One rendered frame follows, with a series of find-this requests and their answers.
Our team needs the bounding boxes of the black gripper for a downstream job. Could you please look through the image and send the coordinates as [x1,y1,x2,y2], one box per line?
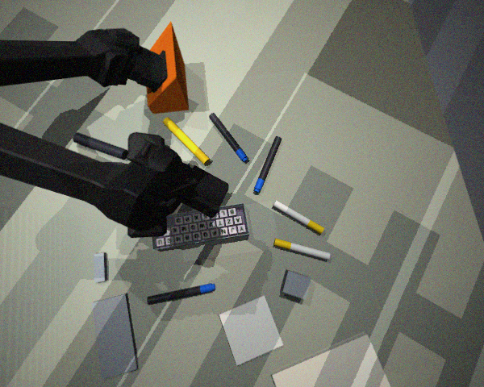
[127,132,167,238]

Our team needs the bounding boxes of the grey letter keyboard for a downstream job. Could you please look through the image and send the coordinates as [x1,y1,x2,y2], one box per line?
[152,202,249,250]

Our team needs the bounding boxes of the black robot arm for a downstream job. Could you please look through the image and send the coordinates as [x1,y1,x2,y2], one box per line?
[0,28,229,231]

